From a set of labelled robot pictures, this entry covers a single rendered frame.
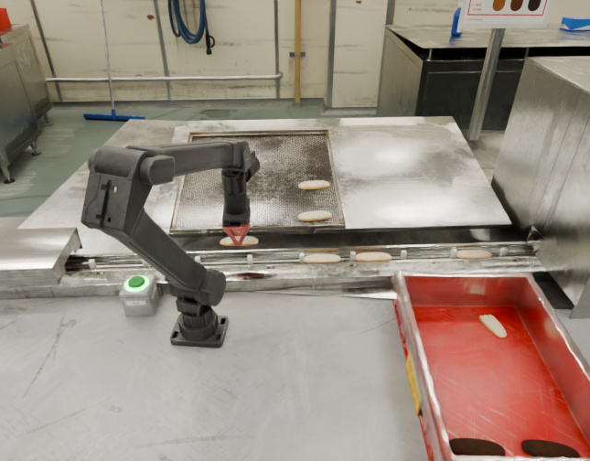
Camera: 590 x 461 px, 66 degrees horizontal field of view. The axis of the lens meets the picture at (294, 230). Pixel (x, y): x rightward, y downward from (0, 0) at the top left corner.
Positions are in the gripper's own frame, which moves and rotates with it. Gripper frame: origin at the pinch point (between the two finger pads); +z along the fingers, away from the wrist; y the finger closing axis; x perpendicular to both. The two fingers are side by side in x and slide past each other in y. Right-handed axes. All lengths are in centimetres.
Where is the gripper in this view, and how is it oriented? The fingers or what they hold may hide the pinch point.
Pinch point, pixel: (238, 238)
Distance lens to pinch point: 119.9
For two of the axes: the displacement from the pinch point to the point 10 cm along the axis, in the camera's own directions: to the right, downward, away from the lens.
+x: -10.0, 0.3, -0.4
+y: -0.5, -5.7, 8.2
